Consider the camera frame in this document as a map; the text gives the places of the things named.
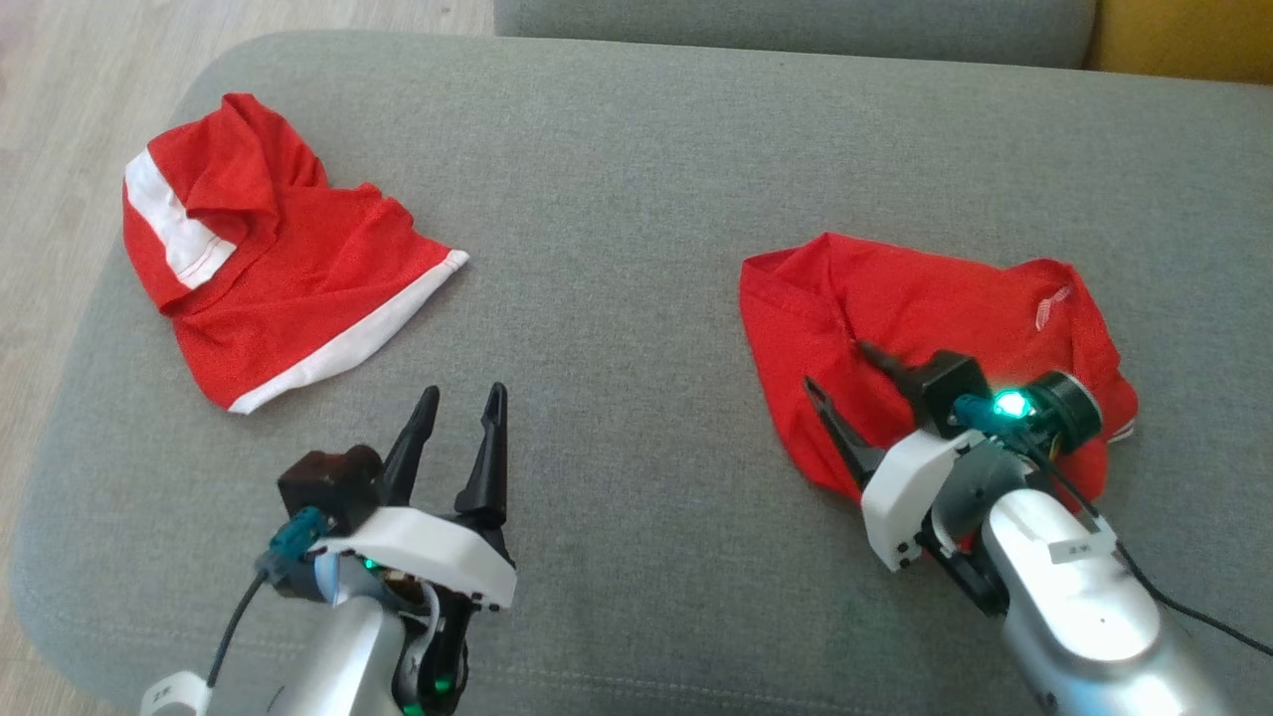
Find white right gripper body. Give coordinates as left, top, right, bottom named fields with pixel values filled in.
left=860, top=428, right=988, bottom=574

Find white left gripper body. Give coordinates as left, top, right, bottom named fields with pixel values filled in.
left=308, top=505, right=518, bottom=613

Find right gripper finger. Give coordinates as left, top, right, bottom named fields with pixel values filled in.
left=857, top=341, right=931, bottom=399
left=804, top=376, right=889, bottom=503

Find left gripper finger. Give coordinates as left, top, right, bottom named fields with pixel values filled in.
left=381, top=386, right=441, bottom=508
left=455, top=382, right=510, bottom=533

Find red basketball jersey white trim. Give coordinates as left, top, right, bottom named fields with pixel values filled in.
left=739, top=232, right=1140, bottom=503

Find red shorts with white band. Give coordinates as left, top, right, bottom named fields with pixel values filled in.
left=122, top=92, right=470, bottom=415

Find grey sofa seat cushion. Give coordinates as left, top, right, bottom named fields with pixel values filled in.
left=494, top=0, right=1097, bottom=69

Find yellow sofa back cushion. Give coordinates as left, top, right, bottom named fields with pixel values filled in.
left=1084, top=0, right=1273, bottom=86

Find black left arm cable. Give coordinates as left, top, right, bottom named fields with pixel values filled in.
left=204, top=505, right=334, bottom=689

